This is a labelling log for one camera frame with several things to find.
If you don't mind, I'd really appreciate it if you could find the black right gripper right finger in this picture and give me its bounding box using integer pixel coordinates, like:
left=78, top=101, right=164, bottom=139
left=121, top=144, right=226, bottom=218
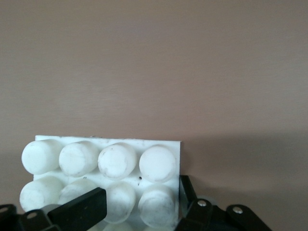
left=177, top=175, right=215, bottom=231

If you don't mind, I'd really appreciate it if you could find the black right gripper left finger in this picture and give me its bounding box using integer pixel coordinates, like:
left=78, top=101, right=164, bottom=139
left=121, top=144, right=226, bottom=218
left=47, top=187, right=108, bottom=231

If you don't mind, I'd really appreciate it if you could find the large table cover sheet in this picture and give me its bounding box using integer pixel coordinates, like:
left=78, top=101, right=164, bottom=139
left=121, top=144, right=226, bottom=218
left=0, top=0, right=308, bottom=231

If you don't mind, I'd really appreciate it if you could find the white studded base plate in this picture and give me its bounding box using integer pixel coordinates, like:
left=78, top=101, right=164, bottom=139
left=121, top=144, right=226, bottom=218
left=19, top=135, right=181, bottom=231

